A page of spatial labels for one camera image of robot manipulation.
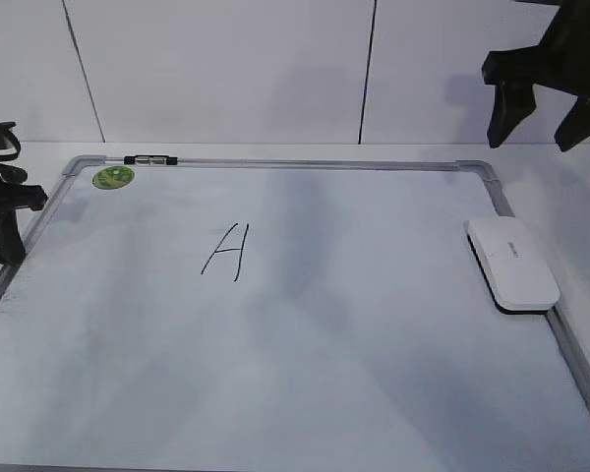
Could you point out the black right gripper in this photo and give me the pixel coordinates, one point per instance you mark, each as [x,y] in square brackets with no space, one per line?
[561,61]

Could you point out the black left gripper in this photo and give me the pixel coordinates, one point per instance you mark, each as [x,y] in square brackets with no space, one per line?
[14,194]

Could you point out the white board eraser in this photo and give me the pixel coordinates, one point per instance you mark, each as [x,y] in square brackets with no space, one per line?
[517,274]

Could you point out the round green magnet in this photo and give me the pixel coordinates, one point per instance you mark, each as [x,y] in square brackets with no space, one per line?
[113,178]

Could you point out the white board with grey frame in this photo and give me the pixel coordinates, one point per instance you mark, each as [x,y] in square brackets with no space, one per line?
[233,315]

